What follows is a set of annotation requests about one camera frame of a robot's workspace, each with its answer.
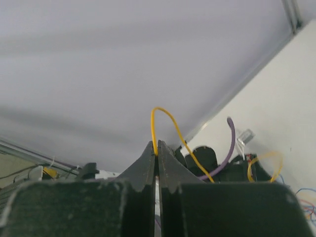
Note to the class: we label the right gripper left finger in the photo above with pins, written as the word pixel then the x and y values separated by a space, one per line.
pixel 123 207

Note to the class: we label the left aluminium frame post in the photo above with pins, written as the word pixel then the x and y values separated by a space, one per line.
pixel 293 14

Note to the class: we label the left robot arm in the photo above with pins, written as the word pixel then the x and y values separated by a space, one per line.
pixel 234 171

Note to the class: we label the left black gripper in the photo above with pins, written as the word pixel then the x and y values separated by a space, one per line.
pixel 257 172

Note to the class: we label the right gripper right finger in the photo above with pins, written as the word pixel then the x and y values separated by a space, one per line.
pixel 190 207

